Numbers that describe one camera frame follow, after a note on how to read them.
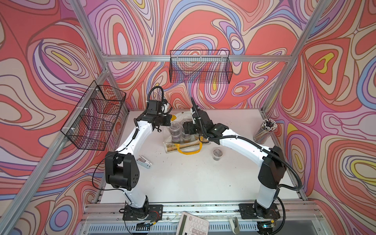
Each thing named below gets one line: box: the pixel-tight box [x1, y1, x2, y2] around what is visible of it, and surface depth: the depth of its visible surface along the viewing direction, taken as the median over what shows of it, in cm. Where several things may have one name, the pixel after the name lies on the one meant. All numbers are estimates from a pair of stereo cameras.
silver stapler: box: [136, 155, 153, 169], surface depth 90 cm
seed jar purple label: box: [169, 120, 182, 144], surface depth 90 cm
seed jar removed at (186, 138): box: [181, 133, 192, 143], surface depth 97 cm
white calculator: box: [175, 211, 210, 235], surface depth 70 cm
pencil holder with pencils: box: [253, 118, 278, 145], surface depth 92 cm
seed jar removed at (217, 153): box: [212, 148, 224, 162], surface depth 91 cm
